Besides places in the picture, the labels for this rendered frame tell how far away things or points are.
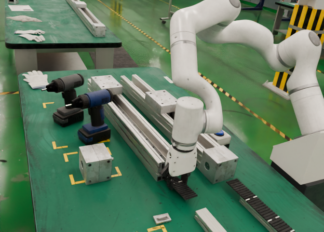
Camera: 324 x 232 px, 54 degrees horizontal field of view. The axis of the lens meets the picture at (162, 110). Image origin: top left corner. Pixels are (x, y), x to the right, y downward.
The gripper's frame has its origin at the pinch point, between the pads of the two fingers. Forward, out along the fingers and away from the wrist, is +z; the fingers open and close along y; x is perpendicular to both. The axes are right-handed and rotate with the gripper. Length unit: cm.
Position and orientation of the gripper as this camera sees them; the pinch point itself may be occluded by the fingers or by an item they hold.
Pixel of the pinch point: (177, 181)
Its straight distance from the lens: 115.2
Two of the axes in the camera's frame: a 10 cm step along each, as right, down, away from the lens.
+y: 8.7, -1.4, 4.8
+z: -1.1, 8.9, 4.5
